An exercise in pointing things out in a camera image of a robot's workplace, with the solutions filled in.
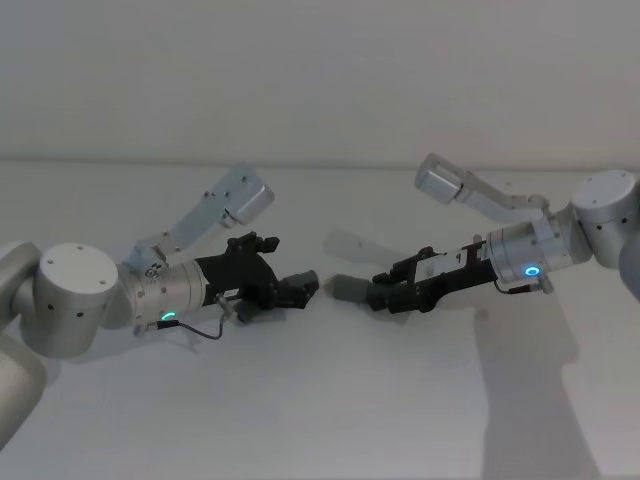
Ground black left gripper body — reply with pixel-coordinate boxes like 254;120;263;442
194;232;282;324

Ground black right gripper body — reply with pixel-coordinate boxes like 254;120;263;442
393;240;497;303

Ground white table cloth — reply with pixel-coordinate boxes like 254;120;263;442
0;158;640;480

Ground thin dark gripper cable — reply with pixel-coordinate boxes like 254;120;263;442
149;294;237;342

